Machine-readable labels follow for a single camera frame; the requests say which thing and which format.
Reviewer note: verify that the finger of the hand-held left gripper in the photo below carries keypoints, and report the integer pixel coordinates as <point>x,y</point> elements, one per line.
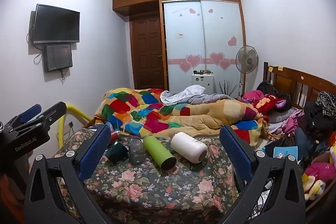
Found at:
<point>53,112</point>
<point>31,111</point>

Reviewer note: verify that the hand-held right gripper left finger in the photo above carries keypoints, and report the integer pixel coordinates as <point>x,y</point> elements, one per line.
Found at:
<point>94,151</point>

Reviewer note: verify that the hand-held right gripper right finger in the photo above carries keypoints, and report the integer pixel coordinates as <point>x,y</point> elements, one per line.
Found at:
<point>236,151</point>

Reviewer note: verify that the white cylindrical bottle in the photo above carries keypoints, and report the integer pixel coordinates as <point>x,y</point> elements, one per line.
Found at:
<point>187,146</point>

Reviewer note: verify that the green bottle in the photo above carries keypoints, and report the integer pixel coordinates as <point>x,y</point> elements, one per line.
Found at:
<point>157,151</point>

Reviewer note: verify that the red cup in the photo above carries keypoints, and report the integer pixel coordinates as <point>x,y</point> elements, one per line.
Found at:
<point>115,136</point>

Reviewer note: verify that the clear glass cup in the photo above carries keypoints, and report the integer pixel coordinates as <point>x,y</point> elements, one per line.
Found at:
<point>136,150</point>

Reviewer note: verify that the yellow foam tube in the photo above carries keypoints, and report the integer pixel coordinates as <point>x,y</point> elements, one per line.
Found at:
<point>76,111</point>

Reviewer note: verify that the dark green mug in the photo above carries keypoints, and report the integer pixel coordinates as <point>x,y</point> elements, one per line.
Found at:
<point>118,152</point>

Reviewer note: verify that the blue booklet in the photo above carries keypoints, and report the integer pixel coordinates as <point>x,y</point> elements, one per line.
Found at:
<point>286,153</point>

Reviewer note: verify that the orange cloth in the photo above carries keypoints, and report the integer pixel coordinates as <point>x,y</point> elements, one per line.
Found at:
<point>9,200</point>

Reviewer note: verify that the grey checked pillow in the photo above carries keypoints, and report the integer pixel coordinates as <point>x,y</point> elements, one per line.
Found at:
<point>279,116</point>

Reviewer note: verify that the red plush toy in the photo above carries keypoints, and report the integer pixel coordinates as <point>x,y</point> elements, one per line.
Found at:
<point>267,104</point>

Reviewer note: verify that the pink clothing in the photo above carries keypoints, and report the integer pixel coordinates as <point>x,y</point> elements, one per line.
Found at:
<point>252,96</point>

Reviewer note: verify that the grey cloth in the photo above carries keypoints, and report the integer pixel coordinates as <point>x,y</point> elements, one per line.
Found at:
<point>210,98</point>

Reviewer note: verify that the dried twig bundle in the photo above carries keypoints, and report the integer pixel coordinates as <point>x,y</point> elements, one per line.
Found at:
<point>227,88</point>

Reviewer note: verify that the black bag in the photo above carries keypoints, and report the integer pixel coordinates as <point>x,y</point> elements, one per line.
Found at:
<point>266,87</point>

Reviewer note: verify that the floral bedsheet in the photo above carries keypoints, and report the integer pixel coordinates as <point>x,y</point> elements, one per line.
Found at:
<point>157,192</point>

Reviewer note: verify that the small white cabinet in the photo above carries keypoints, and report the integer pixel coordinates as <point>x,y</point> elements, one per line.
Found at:
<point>202,83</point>

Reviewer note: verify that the colourful patchwork quilt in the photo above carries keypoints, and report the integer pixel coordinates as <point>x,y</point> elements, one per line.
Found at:
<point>162,115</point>

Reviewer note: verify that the white checked cloth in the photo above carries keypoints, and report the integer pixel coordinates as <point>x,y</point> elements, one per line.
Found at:
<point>181,94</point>

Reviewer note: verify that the pink plush toy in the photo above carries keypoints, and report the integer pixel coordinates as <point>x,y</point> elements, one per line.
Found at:
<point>319,174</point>

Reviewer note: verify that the black clothes pile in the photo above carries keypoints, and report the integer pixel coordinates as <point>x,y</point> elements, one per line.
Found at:
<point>315,115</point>

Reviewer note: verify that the wooden headboard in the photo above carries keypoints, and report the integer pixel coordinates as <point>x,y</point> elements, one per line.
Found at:
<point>294,82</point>

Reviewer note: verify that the standing fan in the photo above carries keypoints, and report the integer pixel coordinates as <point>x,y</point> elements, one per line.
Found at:
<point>246,58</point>

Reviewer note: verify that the polka dot cloth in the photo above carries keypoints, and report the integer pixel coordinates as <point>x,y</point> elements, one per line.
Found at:
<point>326,102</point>

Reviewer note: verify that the frosted sliding wardrobe doors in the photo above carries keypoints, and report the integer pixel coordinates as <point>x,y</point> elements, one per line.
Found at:
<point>202,50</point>

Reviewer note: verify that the brown wooden door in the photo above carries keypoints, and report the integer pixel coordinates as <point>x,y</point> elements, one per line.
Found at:
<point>147,52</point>

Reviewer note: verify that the small black wall monitor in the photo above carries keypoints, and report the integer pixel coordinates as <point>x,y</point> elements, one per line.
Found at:
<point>58,57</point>

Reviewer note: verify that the wall-mounted black television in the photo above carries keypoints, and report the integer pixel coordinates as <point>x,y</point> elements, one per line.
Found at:
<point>56,24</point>

